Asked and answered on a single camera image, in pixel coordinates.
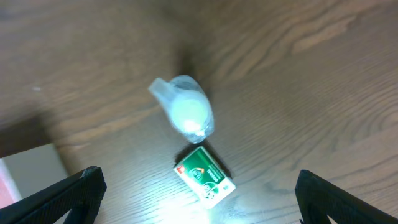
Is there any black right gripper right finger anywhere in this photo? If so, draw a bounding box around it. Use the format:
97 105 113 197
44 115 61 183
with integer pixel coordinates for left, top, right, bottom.
295 170 397 224

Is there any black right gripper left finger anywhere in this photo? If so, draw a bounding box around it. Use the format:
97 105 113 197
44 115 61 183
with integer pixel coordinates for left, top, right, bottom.
1 166 106 224

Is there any green Dettol soap box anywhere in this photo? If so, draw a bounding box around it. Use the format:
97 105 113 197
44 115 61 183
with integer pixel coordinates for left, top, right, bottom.
174 146 236 209

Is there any clear pump bottle blue liquid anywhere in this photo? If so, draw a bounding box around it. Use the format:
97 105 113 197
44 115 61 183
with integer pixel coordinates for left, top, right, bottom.
149 75 215 144

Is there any white box pink interior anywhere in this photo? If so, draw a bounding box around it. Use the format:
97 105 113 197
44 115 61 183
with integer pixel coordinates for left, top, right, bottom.
1 144 68 208

